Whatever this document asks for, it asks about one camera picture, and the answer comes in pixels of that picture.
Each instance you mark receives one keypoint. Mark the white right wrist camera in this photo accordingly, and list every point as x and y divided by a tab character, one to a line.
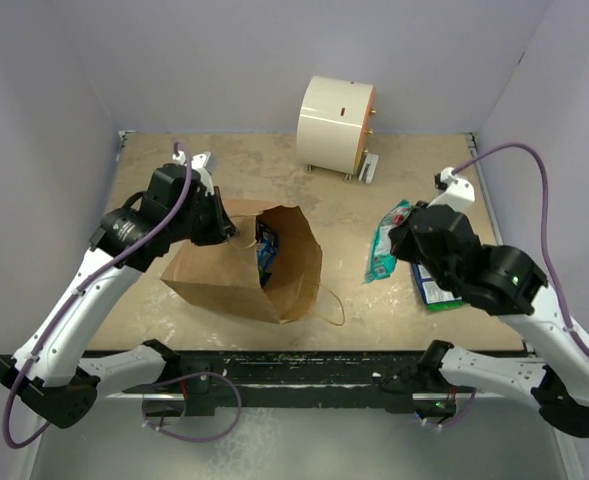
453	190

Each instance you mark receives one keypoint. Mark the white cylindrical device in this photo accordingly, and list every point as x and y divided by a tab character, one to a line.
333	128

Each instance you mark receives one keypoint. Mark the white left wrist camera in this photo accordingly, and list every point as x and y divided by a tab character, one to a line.
204	164

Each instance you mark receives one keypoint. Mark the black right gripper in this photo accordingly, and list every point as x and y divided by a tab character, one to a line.
399	237

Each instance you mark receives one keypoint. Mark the brown paper bag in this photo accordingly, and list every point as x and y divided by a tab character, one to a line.
224	278

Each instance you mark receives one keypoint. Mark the aluminium table frame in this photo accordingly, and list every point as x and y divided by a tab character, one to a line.
528	302

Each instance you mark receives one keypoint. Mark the blue small snack packet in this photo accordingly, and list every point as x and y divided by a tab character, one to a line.
267	247

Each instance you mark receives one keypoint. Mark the teal candy bag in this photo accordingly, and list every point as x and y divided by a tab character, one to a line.
381	262

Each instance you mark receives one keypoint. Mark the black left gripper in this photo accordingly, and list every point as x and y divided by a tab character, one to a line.
222	227

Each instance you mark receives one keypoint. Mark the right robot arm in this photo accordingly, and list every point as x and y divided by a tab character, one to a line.
460	367

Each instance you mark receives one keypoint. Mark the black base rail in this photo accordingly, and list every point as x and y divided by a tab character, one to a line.
385	380

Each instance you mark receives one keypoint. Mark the green white snack bag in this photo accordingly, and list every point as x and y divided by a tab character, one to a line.
445	305

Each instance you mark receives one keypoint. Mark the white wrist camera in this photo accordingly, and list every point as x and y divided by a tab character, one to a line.
204	164
453	190

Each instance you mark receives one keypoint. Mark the blue snack bag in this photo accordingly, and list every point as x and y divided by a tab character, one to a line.
428	289

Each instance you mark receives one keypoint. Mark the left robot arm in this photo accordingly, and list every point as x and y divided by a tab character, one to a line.
48	373

